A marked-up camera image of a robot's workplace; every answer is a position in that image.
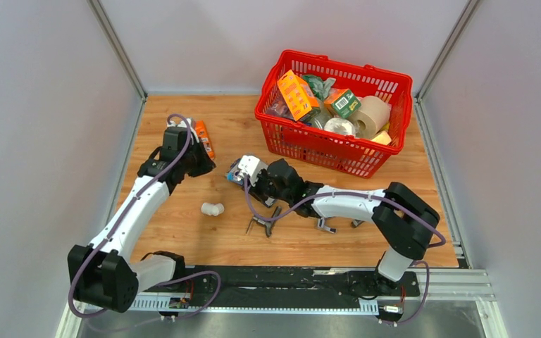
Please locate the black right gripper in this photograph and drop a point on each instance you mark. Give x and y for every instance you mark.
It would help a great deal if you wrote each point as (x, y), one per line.
(256, 191)

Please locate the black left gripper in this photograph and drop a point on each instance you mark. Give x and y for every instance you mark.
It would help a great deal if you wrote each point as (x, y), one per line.
(207, 165)

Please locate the white plastic pipe elbow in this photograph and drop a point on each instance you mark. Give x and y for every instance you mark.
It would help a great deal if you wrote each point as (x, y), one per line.
(212, 209)

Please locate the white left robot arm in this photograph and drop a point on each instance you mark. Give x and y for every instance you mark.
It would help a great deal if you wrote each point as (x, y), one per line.
(100, 272)

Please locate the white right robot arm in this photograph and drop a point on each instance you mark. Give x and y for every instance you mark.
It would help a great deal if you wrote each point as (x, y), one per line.
(408, 224)

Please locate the orange blister pack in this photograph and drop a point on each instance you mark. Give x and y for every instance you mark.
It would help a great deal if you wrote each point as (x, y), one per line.
(204, 137)

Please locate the blue grey razor box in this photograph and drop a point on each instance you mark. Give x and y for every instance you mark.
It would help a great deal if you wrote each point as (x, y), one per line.
(232, 174)

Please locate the dark metal faucet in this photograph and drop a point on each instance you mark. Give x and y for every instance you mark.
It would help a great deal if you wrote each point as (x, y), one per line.
(356, 223)
(267, 225)

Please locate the white wrapped roll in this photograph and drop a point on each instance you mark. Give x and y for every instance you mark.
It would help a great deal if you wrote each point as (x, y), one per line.
(340, 126)

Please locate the orange carton box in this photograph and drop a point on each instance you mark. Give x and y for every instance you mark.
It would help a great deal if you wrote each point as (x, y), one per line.
(297, 94)

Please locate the dark metal faucet right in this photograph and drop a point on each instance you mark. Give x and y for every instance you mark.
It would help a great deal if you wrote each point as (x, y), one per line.
(356, 223)

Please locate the red plastic shopping basket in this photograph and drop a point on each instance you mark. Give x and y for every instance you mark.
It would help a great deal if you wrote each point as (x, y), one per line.
(307, 141)

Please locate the green small box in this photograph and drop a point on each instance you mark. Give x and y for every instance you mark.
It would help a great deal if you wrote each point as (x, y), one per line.
(342, 103)

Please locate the green plastic bag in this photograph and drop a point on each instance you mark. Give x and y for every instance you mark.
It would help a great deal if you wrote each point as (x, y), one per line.
(320, 88)

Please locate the yellow sponge block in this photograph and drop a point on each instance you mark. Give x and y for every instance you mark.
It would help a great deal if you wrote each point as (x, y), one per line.
(382, 137)

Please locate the beige toilet paper roll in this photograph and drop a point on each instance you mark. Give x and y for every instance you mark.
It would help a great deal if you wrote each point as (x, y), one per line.
(372, 115)

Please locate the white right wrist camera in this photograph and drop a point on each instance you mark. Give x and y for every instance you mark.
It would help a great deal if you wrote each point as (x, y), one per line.
(249, 167)

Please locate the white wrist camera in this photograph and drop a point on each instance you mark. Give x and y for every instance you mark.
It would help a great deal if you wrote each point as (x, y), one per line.
(179, 123)
(249, 167)

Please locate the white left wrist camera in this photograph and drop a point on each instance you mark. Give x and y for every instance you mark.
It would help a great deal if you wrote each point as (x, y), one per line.
(179, 123)

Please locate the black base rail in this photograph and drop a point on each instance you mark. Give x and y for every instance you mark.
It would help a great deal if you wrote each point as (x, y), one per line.
(285, 287)

